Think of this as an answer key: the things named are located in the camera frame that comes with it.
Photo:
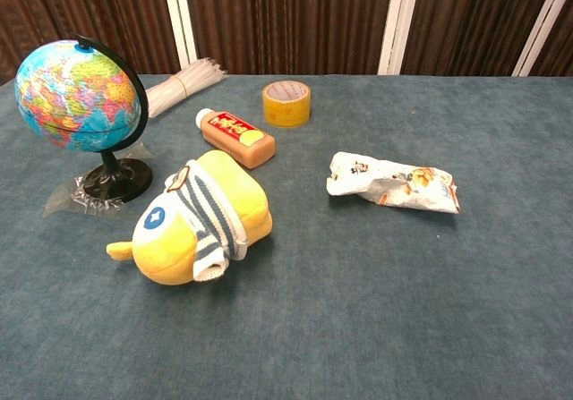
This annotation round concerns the desktop globe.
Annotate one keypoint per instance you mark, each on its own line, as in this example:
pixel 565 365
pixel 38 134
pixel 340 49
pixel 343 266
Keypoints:
pixel 76 96

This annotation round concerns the brown tea bottle red label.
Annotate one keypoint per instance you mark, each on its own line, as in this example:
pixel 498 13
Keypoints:
pixel 237 138

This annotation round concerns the yellow plush toy striped shirt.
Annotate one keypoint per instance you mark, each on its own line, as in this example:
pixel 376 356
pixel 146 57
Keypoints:
pixel 215 203

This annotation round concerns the yellow packing tape roll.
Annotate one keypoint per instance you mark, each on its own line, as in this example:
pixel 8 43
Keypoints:
pixel 286 109

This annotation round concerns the crumpled white snack bag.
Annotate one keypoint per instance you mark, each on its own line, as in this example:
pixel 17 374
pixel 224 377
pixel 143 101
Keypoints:
pixel 394 185

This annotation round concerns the blue-green table cloth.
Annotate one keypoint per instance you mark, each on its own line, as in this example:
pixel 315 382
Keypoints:
pixel 358 283

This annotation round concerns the bundle of clear straws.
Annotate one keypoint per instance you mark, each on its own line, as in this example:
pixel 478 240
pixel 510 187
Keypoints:
pixel 179 89

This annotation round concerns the brown folding screen white frame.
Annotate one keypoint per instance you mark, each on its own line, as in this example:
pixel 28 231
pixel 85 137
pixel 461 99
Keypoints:
pixel 286 15

